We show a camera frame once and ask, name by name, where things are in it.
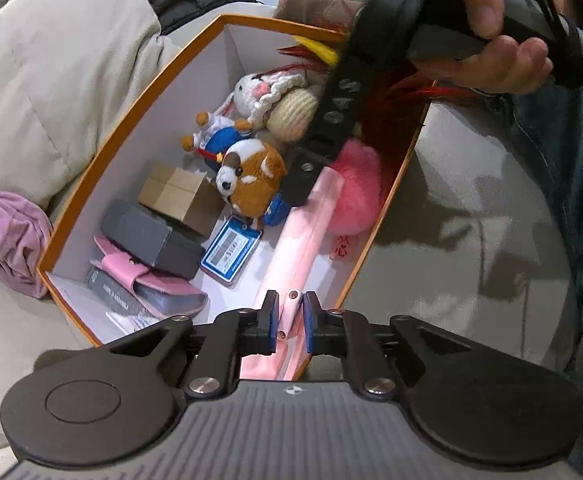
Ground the small brown cardboard box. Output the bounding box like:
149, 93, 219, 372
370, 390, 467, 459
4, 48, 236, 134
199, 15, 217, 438
138, 162, 225, 238

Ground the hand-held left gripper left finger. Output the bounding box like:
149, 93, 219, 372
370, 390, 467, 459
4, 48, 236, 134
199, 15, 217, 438
108, 290, 280, 401

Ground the red feather toy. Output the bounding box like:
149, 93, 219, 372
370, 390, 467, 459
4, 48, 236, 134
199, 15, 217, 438
276, 35, 472, 141

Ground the person's right leg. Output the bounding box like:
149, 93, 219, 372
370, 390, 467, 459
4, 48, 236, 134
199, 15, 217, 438
484, 55, 583, 471

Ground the blue rectangular tag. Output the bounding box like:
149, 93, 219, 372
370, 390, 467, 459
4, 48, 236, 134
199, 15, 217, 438
200, 216, 263, 288

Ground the white crochet bunny doll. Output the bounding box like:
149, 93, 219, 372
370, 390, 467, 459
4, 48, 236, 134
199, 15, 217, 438
224, 71, 322, 141

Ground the beige fabric sofa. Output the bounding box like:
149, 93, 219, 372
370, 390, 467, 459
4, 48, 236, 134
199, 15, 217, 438
0, 95, 579, 480

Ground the long pink plastic tool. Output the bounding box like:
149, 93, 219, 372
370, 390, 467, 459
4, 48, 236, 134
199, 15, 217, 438
239, 166, 346, 383

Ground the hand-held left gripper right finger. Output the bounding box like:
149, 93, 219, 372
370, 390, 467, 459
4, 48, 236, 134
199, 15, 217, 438
302, 290, 473, 401

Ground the brown white plush animal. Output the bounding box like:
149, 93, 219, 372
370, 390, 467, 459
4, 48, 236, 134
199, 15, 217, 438
215, 139, 288, 228

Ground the orange cardboard box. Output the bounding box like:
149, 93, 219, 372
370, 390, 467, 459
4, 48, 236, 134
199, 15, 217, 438
36, 13, 438, 383

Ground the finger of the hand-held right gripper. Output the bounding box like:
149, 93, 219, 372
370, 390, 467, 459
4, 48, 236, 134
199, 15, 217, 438
282, 55, 372, 207

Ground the pink snap pouch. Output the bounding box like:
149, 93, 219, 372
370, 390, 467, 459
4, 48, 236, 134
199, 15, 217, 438
94, 236, 209, 320

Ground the pink fluffy plush ball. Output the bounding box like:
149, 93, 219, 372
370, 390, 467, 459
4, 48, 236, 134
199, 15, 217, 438
327, 139, 386, 235

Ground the person's right hand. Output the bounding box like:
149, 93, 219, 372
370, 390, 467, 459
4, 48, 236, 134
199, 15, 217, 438
415, 0, 558, 97

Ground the beige sofa cushion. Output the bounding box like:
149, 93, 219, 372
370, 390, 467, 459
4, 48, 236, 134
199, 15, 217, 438
0, 0, 162, 211

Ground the pink cloth garment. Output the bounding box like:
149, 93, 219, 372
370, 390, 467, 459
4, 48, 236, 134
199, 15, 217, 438
0, 190, 55, 301

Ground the dark rectangular box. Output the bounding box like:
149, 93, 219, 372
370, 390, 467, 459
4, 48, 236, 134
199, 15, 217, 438
102, 200, 206, 281

